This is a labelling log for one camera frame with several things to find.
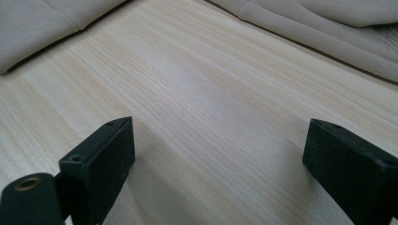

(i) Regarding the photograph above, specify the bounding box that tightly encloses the beige glove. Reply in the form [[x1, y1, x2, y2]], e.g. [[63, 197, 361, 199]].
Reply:
[[0, 0, 126, 75]]

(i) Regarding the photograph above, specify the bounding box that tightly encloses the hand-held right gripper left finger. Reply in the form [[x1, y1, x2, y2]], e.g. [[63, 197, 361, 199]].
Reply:
[[58, 116, 136, 225]]

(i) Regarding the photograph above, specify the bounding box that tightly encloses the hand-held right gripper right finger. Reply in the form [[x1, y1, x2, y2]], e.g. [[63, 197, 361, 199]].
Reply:
[[301, 118, 398, 225]]

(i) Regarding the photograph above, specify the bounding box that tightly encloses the grey cloth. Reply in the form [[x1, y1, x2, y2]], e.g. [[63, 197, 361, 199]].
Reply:
[[206, 0, 398, 86]]

